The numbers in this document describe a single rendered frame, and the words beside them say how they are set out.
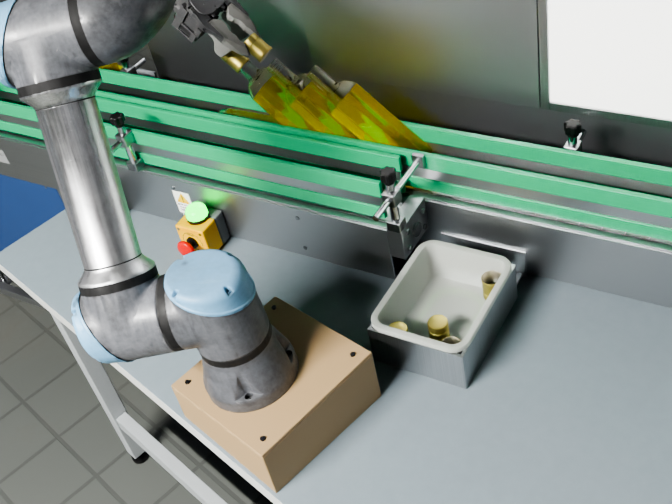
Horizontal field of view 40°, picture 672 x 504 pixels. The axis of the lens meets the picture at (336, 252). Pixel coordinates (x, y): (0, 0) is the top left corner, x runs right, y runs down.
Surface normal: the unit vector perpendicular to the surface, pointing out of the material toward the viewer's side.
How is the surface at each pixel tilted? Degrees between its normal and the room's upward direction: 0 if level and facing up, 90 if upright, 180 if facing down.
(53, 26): 56
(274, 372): 68
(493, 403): 0
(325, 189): 90
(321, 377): 5
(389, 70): 90
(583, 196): 90
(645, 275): 90
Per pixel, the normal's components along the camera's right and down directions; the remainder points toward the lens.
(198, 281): -0.12, -0.75
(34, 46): -0.04, 0.29
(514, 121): -0.49, 0.65
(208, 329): 0.00, 0.65
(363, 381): 0.69, 0.39
